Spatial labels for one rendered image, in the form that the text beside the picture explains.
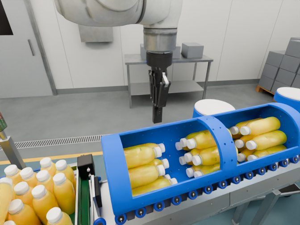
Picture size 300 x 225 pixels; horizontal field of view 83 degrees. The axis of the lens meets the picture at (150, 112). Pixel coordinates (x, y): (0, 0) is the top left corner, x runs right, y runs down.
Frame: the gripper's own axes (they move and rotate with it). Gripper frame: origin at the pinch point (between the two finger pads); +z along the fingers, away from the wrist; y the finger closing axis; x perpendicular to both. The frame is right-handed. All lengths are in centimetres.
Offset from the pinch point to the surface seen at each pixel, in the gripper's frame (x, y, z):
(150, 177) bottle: 5.3, -8.4, 20.4
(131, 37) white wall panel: -71, 330, 14
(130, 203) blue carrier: 13.9, -14.2, 22.5
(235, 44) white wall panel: -305, 285, 31
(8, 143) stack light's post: 61, 34, 24
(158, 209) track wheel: 2.9, -11.4, 35.9
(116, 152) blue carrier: 15.3, -4.4, 9.3
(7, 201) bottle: 49, -4, 19
